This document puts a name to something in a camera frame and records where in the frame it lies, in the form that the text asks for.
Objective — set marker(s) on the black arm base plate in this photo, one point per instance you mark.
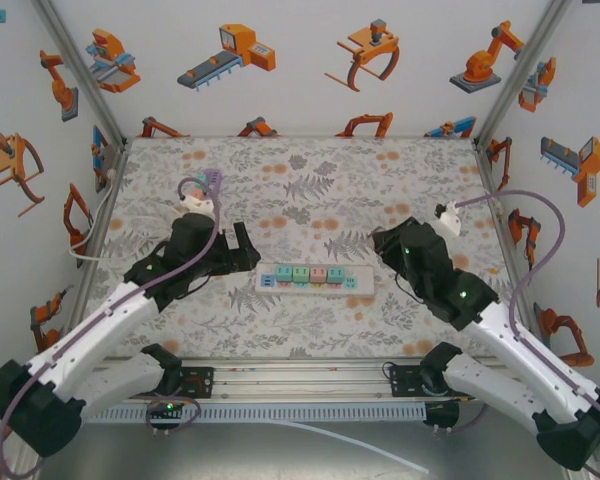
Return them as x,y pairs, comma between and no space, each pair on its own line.
200,382
405,382

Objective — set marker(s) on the white plastic tube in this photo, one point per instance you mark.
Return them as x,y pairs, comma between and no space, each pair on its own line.
360,442

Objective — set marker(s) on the aluminium front rail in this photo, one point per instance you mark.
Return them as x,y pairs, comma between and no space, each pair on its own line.
300,380

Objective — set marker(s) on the aluminium side rail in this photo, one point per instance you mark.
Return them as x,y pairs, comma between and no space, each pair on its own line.
500,225
102,225

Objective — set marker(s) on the grey wall outlet plate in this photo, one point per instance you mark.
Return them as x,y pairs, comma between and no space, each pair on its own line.
107,160

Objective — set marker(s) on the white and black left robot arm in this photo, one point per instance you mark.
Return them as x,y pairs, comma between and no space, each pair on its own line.
90,325

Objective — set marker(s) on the aluminium frame post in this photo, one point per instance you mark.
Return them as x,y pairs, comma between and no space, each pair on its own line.
80,75
520,75

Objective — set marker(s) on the floral table cover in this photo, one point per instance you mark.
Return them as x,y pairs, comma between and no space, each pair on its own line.
330,165

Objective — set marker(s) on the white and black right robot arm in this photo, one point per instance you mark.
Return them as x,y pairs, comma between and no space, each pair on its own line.
510,340

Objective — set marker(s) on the purple power strip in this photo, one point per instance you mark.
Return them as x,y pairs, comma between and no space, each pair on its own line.
213,175

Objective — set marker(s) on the white power strip coloured sockets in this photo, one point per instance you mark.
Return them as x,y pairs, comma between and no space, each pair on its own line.
362,286

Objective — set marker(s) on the green plug adapter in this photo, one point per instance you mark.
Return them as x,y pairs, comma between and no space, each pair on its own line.
300,274

